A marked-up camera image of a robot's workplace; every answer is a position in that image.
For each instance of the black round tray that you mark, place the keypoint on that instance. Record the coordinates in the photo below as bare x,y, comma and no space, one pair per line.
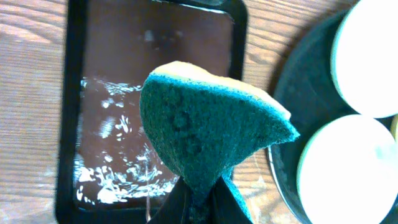
305,88

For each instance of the pale blue plate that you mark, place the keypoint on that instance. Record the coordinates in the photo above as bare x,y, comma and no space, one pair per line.
364,58
347,172

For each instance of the green yellow sponge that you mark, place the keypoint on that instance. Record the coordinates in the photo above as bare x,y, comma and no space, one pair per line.
202,125

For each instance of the black rectangular tray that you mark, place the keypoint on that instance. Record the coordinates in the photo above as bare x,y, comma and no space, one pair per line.
108,171

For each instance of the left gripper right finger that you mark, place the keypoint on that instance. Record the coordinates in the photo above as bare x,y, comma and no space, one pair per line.
224,208

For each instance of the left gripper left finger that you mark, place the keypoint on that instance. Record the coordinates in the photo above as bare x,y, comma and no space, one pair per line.
175,209

